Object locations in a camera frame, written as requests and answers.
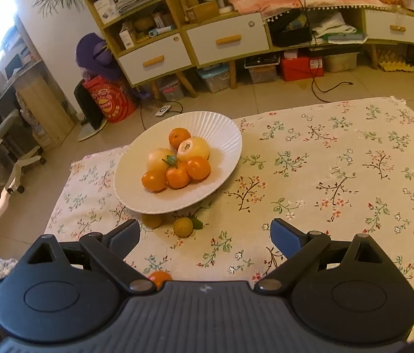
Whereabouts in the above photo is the orange tomato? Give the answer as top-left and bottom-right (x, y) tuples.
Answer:
(142, 170), (166, 193)
(148, 271), (172, 291)
(186, 156), (211, 181)

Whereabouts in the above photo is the orange mandarin with leaf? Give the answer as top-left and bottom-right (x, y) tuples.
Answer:
(165, 157), (191, 190)

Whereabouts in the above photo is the orange tomato front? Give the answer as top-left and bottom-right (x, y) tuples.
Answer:
(186, 156), (211, 181)

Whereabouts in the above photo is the orange mandarin without leaf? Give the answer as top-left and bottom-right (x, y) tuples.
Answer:
(169, 128), (191, 151)

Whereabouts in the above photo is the small yellow fruit under plate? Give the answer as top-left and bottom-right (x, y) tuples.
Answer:
(142, 214), (165, 229)

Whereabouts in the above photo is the floral tablecloth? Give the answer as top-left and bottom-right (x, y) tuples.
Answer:
(44, 96), (414, 343)

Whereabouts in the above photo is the small yellow-brown fruit with leaf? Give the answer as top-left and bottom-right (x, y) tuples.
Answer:
(172, 217), (204, 238)

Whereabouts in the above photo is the pale yellow grapefruit smooth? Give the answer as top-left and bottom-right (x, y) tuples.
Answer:
(145, 147), (176, 172)

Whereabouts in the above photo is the white office chair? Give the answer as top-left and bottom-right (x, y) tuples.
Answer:
(0, 109), (47, 194)

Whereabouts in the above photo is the pale yellow grapefruit with navel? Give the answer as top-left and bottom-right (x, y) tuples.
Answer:
(177, 136), (210, 163)

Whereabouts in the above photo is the white ribbed plate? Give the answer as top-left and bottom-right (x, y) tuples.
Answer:
(114, 111), (243, 214)

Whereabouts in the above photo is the red gift bag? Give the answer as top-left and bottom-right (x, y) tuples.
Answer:
(83, 76), (138, 124)

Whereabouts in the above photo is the red storage box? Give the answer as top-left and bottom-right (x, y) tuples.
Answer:
(280, 56), (324, 81)

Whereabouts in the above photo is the purple plush toy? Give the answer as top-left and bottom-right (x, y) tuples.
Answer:
(76, 33), (122, 81)

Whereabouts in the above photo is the clear plastic storage box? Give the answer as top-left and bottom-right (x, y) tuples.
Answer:
(197, 63), (231, 93)

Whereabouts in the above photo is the wooden cabinet with white drawers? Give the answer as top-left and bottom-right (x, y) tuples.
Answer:
(86, 0), (414, 87)

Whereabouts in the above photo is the black power cable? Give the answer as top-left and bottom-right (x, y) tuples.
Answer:
(276, 0), (355, 104)

